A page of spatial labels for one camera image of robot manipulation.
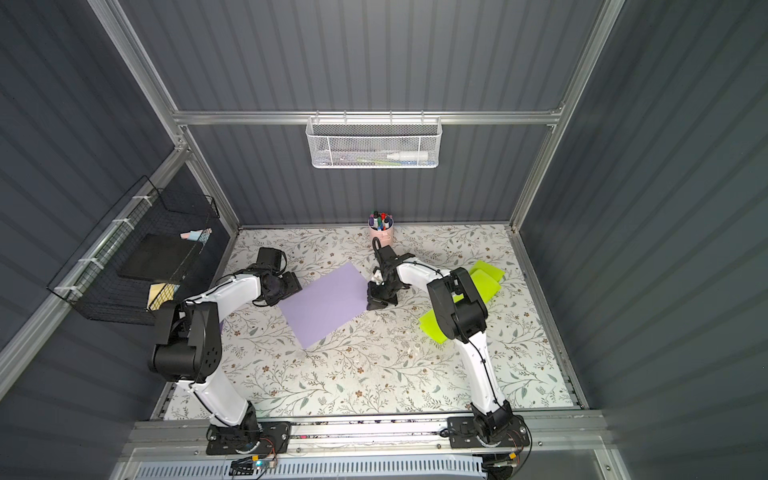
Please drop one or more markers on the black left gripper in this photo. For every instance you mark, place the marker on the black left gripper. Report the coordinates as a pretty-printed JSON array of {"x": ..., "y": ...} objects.
[{"x": 285, "y": 285}]

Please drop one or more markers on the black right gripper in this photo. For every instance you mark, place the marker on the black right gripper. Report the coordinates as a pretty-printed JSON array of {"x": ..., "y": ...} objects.
[{"x": 380, "y": 291}]

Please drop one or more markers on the lavender paper sheet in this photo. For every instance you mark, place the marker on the lavender paper sheet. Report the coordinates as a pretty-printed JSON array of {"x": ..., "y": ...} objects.
[{"x": 325, "y": 305}]

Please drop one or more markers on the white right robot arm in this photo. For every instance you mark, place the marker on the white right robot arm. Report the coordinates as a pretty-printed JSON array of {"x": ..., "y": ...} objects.
[{"x": 460, "y": 314}]

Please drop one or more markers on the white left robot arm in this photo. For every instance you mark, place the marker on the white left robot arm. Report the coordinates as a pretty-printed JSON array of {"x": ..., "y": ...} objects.
[{"x": 188, "y": 346}]

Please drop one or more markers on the pink pen cup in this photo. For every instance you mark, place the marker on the pink pen cup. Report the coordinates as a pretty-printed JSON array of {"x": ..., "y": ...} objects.
[{"x": 385, "y": 238}]

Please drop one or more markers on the colored markers in cup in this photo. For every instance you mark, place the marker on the colored markers in cup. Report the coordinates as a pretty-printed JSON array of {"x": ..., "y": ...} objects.
[{"x": 380, "y": 221}]

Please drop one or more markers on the pastel sticky notes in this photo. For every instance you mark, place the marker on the pastel sticky notes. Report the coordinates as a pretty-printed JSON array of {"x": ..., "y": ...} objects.
[{"x": 197, "y": 235}]

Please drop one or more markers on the black notebook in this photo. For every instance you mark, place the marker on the black notebook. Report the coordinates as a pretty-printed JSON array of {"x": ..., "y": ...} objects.
[{"x": 160, "y": 258}]

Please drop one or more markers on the yellow sticky note pad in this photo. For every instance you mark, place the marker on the yellow sticky note pad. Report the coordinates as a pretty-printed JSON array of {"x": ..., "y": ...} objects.
[{"x": 159, "y": 293}]

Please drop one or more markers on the white bottle in basket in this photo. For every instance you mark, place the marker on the white bottle in basket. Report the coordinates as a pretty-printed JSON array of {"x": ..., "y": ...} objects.
[{"x": 409, "y": 157}]

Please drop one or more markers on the black wire wall basket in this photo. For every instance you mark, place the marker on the black wire wall basket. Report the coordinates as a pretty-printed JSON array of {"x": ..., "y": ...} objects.
[{"x": 89, "y": 282}]

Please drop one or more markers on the white wire mesh basket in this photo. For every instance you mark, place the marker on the white wire mesh basket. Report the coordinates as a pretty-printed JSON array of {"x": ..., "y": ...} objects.
[{"x": 347, "y": 145}]

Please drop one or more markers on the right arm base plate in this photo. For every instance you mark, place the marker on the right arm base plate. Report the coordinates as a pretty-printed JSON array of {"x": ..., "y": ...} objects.
[{"x": 463, "y": 432}]

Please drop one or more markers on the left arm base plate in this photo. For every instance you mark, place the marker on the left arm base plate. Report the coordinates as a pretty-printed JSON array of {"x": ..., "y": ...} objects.
[{"x": 269, "y": 438}]

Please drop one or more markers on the aluminium mounting rail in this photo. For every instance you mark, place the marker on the aluminium mounting rail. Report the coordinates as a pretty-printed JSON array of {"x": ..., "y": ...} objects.
[{"x": 551, "y": 430}]

